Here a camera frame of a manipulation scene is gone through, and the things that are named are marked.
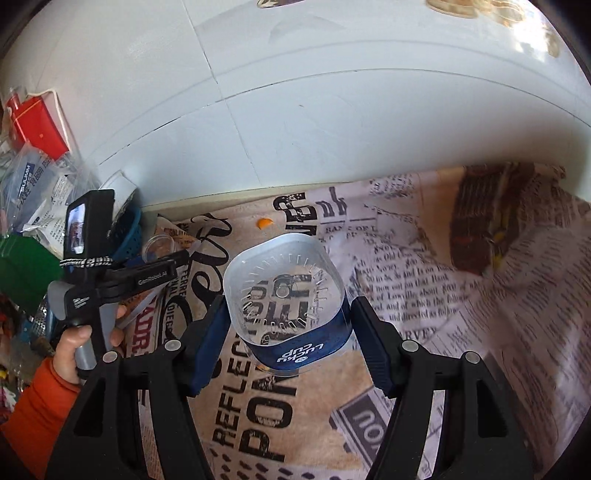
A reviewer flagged clear plastic bag blue print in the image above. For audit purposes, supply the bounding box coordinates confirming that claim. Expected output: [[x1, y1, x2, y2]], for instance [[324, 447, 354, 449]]
[[0, 143, 79, 232]]

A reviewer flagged clear cup with blue label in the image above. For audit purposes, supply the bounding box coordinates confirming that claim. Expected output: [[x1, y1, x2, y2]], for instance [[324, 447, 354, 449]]
[[223, 234, 354, 374]]

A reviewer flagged person's left forearm orange sleeve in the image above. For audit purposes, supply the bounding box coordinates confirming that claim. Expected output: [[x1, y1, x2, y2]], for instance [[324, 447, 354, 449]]
[[0, 357, 84, 480]]

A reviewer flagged newspaper print tablecloth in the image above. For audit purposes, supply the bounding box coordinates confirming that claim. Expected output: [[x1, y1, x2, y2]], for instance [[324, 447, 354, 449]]
[[115, 161, 591, 480]]

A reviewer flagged green box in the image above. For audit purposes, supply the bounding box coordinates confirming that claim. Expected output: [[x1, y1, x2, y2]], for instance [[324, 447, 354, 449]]
[[0, 233, 65, 315]]

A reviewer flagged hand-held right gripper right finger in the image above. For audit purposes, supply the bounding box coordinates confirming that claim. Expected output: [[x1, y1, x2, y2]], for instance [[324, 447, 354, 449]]
[[349, 298, 550, 480]]

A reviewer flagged metal grater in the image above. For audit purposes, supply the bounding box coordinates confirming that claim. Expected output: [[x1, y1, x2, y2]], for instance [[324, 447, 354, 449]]
[[14, 295, 58, 352]]

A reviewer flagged person's left hand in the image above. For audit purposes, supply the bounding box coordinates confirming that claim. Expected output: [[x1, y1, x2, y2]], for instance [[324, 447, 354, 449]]
[[54, 324, 94, 385]]

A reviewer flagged red box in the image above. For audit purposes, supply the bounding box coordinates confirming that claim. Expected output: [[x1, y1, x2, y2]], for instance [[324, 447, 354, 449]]
[[4, 92, 70, 160]]

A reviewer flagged small clear plastic cup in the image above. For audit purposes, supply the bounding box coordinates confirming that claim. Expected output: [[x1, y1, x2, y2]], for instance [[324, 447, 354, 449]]
[[143, 233, 178, 264]]

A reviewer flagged blue plastic basket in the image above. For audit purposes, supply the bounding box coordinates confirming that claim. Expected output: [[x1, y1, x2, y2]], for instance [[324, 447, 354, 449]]
[[108, 203, 144, 273]]

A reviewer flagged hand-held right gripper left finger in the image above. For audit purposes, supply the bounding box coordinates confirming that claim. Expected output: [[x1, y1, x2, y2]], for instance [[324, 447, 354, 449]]
[[44, 295, 229, 480]]

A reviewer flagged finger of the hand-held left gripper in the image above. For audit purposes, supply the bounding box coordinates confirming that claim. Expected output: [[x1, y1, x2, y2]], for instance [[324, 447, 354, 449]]
[[140, 249, 191, 274]]

